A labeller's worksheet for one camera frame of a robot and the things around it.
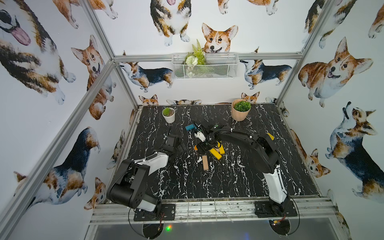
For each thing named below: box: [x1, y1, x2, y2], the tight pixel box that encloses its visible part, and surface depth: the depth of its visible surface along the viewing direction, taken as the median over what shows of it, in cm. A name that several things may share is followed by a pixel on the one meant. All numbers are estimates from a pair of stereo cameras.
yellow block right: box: [219, 144, 225, 155], surface depth 97 cm
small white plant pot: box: [162, 107, 176, 124], surface depth 108 cm
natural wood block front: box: [202, 155, 209, 171], surface depth 92 cm
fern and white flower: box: [183, 39, 207, 73], surface depth 84 cm
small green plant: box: [162, 107, 170, 116], surface depth 108 cm
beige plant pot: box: [231, 98, 252, 122], surface depth 106 cm
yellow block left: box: [209, 148, 222, 160], surface depth 95 cm
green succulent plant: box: [234, 100, 252, 112], surface depth 106 cm
